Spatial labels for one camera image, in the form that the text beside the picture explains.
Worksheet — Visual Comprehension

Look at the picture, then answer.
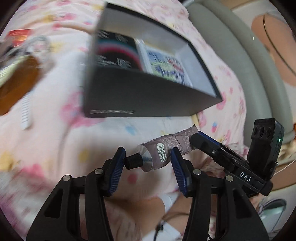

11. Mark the mauve cream tube black cap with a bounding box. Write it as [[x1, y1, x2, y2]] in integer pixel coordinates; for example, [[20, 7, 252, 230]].
[[123, 125, 198, 172]]

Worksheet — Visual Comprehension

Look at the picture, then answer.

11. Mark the brown wooden comb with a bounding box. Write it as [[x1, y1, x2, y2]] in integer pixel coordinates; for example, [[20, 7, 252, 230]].
[[1, 55, 41, 115]]

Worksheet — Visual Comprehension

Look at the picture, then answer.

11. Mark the beige padded headboard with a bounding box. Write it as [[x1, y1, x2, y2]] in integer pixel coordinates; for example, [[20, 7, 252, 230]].
[[184, 1, 295, 146]]

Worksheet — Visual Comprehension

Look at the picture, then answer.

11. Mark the cartoon bead art pack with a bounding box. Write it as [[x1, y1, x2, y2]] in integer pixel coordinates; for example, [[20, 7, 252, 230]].
[[135, 39, 193, 87]]

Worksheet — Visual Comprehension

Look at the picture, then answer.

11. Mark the red envelope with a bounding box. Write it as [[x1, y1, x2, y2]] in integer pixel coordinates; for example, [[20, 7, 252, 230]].
[[5, 29, 32, 47]]

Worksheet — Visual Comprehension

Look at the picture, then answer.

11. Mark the white watch strap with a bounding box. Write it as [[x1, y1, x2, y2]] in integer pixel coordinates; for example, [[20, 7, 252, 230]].
[[20, 92, 33, 130]]

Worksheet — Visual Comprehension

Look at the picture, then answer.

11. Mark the black smart cool box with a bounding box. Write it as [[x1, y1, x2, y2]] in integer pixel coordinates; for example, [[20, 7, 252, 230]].
[[94, 30, 143, 71]]

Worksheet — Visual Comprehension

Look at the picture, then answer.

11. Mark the clear cartoon phone case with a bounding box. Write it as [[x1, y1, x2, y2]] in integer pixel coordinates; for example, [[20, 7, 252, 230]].
[[1, 35, 55, 74]]

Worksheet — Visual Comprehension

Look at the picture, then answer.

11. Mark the black tracking camera module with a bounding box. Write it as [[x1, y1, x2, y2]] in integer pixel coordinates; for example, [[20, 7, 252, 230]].
[[247, 118, 285, 181]]

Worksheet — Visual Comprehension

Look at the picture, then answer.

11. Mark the black open storage box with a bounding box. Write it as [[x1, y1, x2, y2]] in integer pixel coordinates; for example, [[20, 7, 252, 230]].
[[82, 3, 222, 118]]

